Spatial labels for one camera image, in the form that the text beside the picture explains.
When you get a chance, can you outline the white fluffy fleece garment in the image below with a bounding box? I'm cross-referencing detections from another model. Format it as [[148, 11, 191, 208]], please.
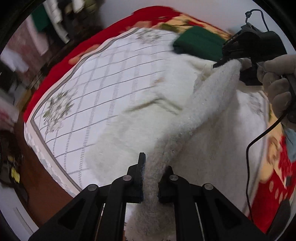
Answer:
[[85, 55, 268, 240]]

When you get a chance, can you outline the grey gloved right hand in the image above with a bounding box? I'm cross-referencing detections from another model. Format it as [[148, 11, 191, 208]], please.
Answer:
[[257, 54, 295, 118]]

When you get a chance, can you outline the green varsity jacket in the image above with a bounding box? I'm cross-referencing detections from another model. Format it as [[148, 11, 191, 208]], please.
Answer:
[[173, 26, 225, 62]]

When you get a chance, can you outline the red floral blanket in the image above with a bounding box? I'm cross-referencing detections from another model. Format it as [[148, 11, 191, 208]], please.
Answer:
[[23, 6, 295, 232]]

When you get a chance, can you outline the black cable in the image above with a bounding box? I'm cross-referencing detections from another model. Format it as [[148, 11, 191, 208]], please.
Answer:
[[244, 9, 287, 217]]

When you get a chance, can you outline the white quilted bed mat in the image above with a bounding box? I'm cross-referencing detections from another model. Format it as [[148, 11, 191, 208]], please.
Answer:
[[24, 26, 271, 197]]

